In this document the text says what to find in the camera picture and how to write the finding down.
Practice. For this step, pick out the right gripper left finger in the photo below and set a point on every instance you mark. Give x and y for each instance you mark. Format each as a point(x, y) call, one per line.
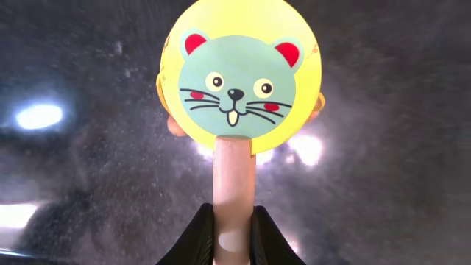
point(195, 243)

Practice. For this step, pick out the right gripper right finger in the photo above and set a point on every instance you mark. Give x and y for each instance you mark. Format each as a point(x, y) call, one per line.
point(268, 243)

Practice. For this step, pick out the yellow rattle drum toy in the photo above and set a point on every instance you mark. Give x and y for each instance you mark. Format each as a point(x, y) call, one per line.
point(239, 84)

